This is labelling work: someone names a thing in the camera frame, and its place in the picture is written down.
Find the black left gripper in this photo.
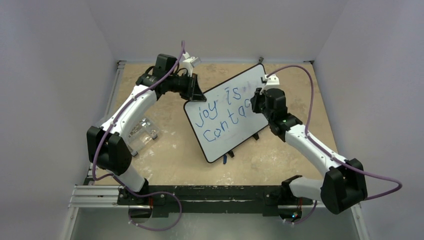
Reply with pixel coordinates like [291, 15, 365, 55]
[166, 72, 206, 102]

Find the white whiteboard with black frame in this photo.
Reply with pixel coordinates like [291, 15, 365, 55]
[183, 63, 268, 163]

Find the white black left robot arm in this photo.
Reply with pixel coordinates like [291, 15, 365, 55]
[86, 52, 207, 205]

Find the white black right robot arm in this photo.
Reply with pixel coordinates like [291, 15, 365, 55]
[250, 87, 368, 215]

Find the clear plastic screw organizer box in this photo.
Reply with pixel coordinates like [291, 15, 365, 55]
[127, 117, 159, 157]

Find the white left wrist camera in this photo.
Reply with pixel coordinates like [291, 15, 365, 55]
[180, 52, 202, 77]

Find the aluminium frame rail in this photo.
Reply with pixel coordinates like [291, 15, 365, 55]
[70, 60, 368, 232]

